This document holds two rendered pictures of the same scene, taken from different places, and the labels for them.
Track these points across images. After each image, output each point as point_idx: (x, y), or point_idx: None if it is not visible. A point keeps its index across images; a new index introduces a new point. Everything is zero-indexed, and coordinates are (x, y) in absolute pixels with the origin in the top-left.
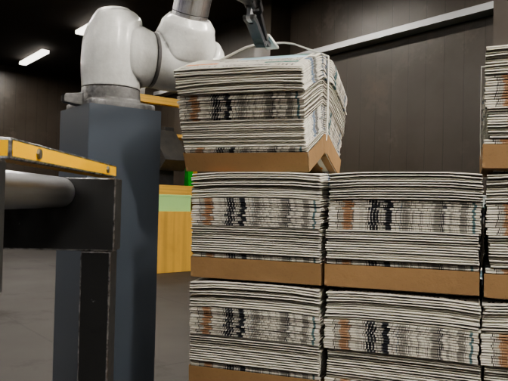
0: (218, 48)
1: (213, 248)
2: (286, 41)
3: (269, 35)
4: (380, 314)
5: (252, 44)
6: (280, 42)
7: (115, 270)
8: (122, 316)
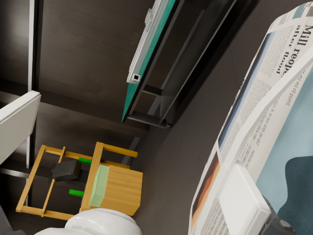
0: (89, 224)
1: None
2: (248, 130)
3: (268, 209)
4: None
5: (200, 232)
6: (240, 151)
7: None
8: None
